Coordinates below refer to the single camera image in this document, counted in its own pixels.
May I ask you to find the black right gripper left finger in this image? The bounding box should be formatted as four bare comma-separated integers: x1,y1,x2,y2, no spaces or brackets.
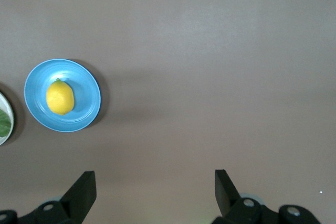
0,170,97,224

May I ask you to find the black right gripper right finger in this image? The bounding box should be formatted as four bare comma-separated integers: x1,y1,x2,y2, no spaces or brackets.
211,169,322,224

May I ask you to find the yellow lemon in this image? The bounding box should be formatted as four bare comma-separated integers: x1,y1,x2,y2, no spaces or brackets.
46,78,75,116

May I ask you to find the green lettuce leaf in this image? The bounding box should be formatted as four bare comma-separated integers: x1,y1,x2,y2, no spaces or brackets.
0,108,12,138

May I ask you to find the blue plate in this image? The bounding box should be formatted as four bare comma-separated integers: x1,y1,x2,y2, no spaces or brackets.
24,58,102,133

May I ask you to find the pink plate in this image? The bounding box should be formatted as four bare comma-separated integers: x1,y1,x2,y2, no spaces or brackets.
0,89,16,146

